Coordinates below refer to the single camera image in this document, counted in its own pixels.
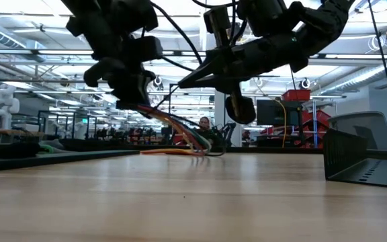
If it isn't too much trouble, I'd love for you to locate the grey mesh office chair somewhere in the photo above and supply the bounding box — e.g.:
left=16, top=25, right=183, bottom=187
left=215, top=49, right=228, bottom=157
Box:
left=327, top=110, right=387, bottom=153

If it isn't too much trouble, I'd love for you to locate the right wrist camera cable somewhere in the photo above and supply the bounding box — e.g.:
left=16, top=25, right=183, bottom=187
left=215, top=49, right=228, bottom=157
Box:
left=191, top=0, right=241, bottom=10

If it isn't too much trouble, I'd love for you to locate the black zip tie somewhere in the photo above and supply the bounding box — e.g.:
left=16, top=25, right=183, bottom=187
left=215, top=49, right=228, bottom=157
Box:
left=151, top=83, right=183, bottom=110

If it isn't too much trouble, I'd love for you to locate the black monitor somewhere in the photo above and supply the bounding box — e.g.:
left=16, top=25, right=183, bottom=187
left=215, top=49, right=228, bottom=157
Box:
left=255, top=98, right=304, bottom=127

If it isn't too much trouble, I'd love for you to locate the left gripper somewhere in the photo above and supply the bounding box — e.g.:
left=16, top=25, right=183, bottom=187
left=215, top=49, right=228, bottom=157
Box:
left=83, top=32, right=164, bottom=110

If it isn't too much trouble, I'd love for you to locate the yellow cable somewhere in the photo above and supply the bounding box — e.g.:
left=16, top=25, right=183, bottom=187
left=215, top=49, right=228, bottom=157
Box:
left=273, top=98, right=288, bottom=149

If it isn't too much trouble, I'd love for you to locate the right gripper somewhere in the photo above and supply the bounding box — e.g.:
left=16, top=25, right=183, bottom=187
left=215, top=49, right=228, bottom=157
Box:
left=179, top=5, right=310, bottom=125

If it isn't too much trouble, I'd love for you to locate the person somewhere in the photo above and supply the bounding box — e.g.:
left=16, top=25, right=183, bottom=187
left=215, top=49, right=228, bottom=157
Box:
left=197, top=116, right=222, bottom=146

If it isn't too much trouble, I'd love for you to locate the black slotted cable duct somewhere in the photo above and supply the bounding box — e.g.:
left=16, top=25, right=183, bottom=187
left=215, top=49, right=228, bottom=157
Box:
left=322, top=127, right=387, bottom=190

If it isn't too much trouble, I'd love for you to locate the red storage bin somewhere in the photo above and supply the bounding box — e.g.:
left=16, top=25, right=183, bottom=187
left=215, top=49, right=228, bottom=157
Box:
left=280, top=88, right=312, bottom=102

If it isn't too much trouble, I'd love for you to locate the multicolour wire bundle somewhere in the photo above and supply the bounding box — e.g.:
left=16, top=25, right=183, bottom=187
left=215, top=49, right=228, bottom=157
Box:
left=136, top=104, right=227, bottom=158

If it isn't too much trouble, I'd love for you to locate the white pillar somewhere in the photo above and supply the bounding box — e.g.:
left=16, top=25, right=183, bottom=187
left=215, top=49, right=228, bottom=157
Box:
left=213, top=89, right=245, bottom=145

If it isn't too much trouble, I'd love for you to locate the black duct cover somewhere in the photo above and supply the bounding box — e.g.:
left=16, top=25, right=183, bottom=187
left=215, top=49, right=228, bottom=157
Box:
left=0, top=149, right=141, bottom=173

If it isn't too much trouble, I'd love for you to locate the white robot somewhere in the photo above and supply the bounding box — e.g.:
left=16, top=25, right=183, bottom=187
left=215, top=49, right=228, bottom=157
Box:
left=0, top=83, right=21, bottom=131

